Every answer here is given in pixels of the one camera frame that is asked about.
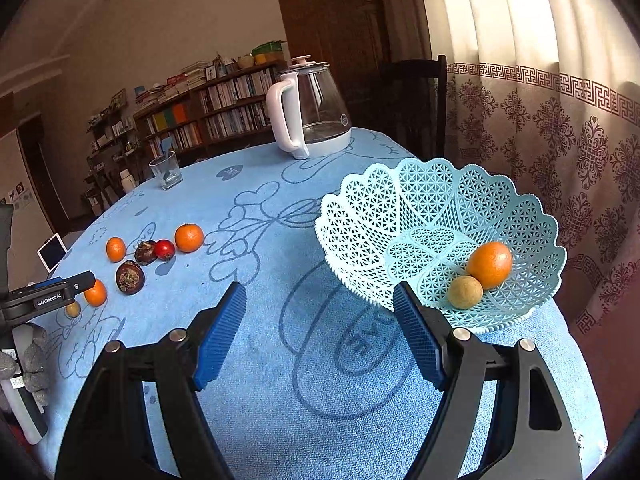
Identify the person's left hand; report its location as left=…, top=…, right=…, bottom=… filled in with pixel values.
left=0, top=322, right=51, bottom=408

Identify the green box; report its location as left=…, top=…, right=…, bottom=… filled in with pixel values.
left=251, top=40, right=287, bottom=63

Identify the dark brown fruit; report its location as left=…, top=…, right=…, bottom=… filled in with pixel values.
left=134, top=240, right=158, bottom=266
left=115, top=261, right=146, bottom=293

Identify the dark open shelf rack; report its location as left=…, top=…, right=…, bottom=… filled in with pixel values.
left=85, top=105, right=146, bottom=211

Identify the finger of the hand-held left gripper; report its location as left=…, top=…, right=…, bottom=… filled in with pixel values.
left=27, top=270, right=97, bottom=295

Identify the brown wooden door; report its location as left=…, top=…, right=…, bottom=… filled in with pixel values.
left=271, top=0, right=431, bottom=131

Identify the clear drinking glass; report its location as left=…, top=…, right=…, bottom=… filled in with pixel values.
left=149, top=151, right=182, bottom=191

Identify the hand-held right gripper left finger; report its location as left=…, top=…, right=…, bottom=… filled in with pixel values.
left=54, top=281, right=248, bottom=480

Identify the blue printed tablecloth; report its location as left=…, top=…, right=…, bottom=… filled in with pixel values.
left=37, top=127, right=608, bottom=480

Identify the white tablet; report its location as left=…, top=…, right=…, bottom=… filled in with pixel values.
left=37, top=232, right=68, bottom=272

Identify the light blue lattice basket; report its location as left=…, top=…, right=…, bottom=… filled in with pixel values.
left=314, top=157, right=568, bottom=336

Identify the patterned beige curtain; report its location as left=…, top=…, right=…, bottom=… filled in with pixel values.
left=415, top=0, right=640, bottom=356

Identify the oval orange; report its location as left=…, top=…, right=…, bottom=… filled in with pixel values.
left=466, top=241, right=514, bottom=290

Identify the blue plastic spoon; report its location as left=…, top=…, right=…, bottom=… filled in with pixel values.
left=160, top=135, right=177, bottom=181

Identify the dark wooden chair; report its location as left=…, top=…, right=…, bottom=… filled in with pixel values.
left=380, top=54, right=448, bottom=161

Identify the glass kettle with white handle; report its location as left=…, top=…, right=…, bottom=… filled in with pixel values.
left=265, top=55, right=353, bottom=161

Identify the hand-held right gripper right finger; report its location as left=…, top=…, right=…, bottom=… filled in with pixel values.
left=392, top=281, right=585, bottom=480

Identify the white cabinet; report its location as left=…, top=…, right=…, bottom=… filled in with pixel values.
left=0, top=127, right=51, bottom=261

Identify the wooden bookshelf with books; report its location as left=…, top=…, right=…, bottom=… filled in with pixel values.
left=132, top=57, right=288, bottom=171

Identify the large round orange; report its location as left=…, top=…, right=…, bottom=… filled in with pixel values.
left=174, top=223, right=205, bottom=254

